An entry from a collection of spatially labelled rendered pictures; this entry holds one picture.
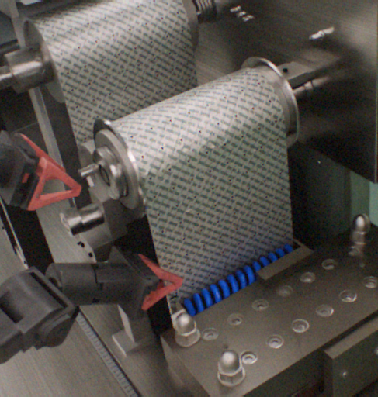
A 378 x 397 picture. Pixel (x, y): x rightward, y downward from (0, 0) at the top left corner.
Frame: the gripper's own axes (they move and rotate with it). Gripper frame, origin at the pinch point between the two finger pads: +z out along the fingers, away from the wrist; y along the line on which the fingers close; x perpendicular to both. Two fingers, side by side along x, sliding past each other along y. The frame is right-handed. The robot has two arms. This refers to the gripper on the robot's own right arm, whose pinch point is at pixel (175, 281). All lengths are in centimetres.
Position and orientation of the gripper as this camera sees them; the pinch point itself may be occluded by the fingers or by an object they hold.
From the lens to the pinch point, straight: 93.0
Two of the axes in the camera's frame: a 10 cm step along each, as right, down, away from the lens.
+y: 5.2, 4.2, -7.4
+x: 2.9, -9.0, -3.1
